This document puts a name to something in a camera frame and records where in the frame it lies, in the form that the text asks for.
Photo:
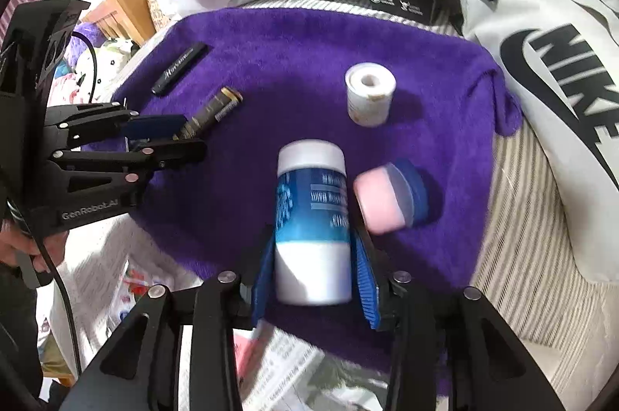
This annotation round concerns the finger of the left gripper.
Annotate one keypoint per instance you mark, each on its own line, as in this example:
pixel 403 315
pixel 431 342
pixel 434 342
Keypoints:
pixel 75 125
pixel 82 170

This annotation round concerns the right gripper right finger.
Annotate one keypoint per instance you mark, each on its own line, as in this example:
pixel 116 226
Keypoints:
pixel 489 367

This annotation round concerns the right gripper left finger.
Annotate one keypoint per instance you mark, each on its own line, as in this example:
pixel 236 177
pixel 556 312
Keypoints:
pixel 263 285

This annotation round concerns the black tube with script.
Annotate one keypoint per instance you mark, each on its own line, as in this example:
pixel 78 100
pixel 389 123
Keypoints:
pixel 178 68

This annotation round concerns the black gold tube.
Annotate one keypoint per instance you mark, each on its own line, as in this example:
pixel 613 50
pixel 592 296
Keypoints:
pixel 220 105

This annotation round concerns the pink and blue jar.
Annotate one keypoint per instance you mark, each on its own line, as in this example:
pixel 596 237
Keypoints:
pixel 392 197

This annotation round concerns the blue white bottle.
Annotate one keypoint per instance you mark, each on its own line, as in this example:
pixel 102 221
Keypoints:
pixel 312 238

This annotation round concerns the white tape roll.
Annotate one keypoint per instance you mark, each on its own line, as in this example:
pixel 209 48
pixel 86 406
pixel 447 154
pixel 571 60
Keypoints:
pixel 369 89

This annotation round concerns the person left hand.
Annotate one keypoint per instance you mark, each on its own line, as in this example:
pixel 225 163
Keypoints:
pixel 13 240

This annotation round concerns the white dotted plush toy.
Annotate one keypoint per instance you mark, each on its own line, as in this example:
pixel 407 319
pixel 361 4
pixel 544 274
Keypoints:
pixel 81 84

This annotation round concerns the purple plush toy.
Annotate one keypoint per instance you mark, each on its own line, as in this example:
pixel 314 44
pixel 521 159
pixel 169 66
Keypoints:
pixel 77 46

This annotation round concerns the newspaper sheet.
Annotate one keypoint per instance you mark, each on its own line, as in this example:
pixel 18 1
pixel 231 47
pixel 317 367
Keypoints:
pixel 193 323

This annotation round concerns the purple towel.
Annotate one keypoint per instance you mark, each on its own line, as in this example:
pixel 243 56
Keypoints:
pixel 326 96

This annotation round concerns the grey Nike waist bag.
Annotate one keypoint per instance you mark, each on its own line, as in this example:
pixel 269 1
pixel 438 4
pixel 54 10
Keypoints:
pixel 560 57

